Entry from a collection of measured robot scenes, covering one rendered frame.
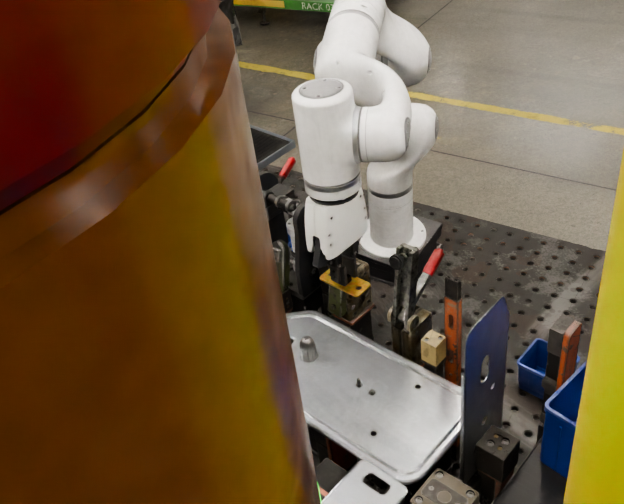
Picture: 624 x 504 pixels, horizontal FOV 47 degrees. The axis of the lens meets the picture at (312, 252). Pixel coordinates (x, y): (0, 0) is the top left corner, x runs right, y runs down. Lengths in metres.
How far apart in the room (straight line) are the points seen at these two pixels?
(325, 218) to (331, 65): 0.23
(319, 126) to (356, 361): 0.57
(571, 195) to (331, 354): 2.38
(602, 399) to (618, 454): 0.02
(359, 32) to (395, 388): 0.63
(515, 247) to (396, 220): 0.39
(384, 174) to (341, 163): 0.84
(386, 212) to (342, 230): 0.83
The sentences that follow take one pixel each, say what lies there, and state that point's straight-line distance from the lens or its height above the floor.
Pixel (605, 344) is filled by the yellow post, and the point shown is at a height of 1.90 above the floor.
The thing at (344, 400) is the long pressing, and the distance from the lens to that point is 1.33.
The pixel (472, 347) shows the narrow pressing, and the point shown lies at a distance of 0.99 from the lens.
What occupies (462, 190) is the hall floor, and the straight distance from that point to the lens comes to 3.63.
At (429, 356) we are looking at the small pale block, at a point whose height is 1.03.
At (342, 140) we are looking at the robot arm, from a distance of 0.98.
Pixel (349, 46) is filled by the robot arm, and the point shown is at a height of 1.59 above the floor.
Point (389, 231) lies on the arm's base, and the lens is 1.94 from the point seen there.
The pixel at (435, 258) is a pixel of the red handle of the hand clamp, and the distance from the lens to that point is 1.39.
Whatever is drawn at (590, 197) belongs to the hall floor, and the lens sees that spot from 3.62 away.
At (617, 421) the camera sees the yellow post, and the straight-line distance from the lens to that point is 0.18.
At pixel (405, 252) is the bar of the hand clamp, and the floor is 1.20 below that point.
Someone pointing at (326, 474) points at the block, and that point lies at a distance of 1.26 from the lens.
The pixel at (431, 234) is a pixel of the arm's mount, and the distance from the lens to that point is 2.04.
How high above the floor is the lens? 2.01
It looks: 38 degrees down
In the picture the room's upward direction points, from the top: 8 degrees counter-clockwise
